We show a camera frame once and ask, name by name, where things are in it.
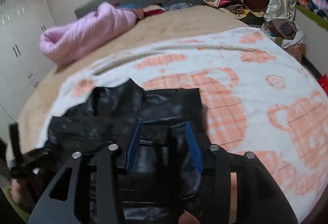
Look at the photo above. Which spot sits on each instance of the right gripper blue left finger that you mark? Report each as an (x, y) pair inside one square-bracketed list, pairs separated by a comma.
[(133, 147)]

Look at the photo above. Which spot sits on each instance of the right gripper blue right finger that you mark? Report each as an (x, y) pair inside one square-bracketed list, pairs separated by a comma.
[(195, 151)]

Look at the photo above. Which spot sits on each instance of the black leather jacket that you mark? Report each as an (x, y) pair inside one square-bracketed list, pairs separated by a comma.
[(163, 182)]

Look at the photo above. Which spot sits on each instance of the red and teal clothes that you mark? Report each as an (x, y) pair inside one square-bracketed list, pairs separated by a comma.
[(153, 9)]

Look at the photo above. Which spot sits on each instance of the bag of clothes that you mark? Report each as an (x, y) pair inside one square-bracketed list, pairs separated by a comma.
[(284, 33)]

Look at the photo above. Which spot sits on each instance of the person's left hand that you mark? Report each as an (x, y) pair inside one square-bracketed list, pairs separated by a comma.
[(21, 196)]

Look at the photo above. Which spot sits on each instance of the person's right hand thumb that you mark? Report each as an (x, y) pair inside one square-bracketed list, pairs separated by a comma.
[(187, 218)]

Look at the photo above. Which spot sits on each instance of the beige plush bed cover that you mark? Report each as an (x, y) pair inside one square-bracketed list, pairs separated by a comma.
[(183, 23)]

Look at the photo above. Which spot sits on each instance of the white and pink plaid blanket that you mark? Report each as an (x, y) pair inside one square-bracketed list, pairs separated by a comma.
[(258, 98)]

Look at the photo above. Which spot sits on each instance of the pink puffy quilted coat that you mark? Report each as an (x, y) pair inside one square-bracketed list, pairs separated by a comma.
[(68, 43)]

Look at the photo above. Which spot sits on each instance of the white glossy wardrobe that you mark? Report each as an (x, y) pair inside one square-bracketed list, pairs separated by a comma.
[(23, 66)]

